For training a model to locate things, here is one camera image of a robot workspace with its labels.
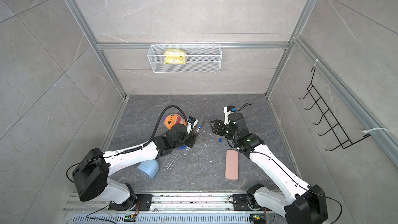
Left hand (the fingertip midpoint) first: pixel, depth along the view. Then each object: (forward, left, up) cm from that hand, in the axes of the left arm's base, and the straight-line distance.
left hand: (198, 131), depth 82 cm
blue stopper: (+1, -13, -15) cm, 20 cm away
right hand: (0, -8, +7) cm, 11 cm away
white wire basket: (+47, -2, +15) cm, 49 cm away
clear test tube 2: (-13, +19, -14) cm, 27 cm away
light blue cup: (-17, +25, -7) cm, 31 cm away
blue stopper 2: (+3, -13, -15) cm, 20 cm away
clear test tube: (-9, +15, -15) cm, 23 cm away
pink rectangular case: (-17, -17, -14) cm, 28 cm away
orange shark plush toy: (+13, +17, -7) cm, 22 cm away
